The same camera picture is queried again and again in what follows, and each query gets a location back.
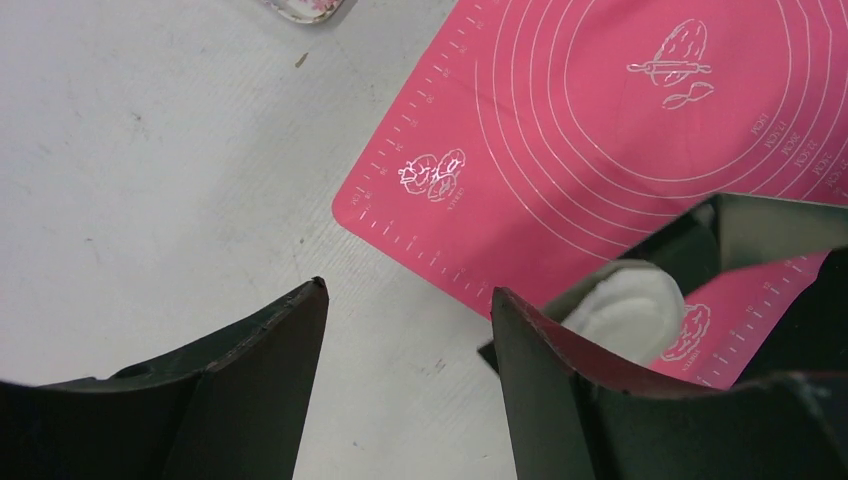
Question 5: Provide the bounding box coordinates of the floral rectangular tray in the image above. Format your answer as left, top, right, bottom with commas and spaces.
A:
259, 0, 358, 26

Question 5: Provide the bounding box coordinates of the white dough lump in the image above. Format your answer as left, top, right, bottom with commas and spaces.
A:
544, 260, 684, 367

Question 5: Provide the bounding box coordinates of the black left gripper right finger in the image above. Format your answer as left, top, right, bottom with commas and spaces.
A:
491, 288, 847, 479

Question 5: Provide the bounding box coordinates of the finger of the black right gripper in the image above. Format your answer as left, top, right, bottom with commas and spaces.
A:
739, 249, 847, 382

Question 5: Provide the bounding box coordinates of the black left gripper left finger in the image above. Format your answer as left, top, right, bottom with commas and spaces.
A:
1, 277, 329, 479

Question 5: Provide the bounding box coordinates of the pink silicone baking mat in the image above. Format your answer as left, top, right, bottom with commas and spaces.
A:
331, 0, 848, 391

